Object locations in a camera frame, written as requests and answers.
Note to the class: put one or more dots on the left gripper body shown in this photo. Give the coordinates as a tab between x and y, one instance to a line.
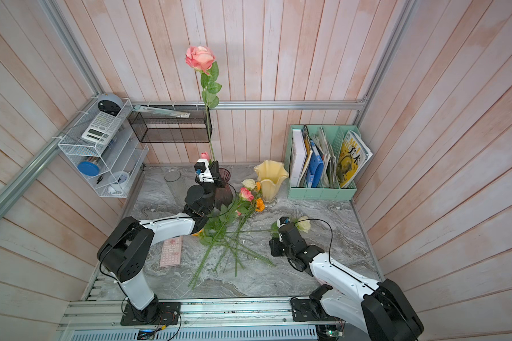
216	177

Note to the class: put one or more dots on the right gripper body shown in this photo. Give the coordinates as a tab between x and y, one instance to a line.
279	248

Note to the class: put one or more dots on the orange marigold flower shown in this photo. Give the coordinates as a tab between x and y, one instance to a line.
260	205

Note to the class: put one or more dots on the large pink rose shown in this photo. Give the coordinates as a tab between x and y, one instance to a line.
202	60

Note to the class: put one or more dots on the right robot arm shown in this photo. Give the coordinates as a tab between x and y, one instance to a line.
350	285

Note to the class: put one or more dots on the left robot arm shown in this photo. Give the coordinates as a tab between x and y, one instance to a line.
123	255

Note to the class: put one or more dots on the pink tulip bud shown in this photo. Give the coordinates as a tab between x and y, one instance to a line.
206	156

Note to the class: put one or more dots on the dark purple glass vase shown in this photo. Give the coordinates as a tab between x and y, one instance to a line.
224	193

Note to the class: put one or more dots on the small cream rose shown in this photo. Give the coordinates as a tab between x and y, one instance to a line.
250	184

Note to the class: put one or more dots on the orange rose on table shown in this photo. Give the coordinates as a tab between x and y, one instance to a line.
229	249

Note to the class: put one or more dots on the yellow ruffled vase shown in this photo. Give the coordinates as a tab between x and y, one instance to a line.
271	175

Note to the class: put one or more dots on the blue folder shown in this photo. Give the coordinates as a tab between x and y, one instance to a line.
315	167

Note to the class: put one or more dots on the mint green file organizer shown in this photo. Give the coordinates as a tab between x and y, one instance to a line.
328	139

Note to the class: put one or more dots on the pink calculator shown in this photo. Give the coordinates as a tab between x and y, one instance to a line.
171	252

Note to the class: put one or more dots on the white binder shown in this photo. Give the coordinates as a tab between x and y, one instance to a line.
298	157

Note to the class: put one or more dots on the yellow cover magazine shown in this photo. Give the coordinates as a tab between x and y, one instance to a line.
353	156

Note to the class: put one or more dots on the white desk calculator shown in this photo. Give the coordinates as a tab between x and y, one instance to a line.
102	129

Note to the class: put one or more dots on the blue lid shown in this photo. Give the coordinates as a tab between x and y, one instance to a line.
88	168

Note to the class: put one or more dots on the round grey speaker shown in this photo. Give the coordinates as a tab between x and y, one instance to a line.
110	104

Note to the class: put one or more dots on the black wire basket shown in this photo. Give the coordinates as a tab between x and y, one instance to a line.
171	123

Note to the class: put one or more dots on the white wire shelf rack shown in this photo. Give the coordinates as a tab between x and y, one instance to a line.
120	161

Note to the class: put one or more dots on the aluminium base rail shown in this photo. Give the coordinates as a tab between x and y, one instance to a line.
198	319

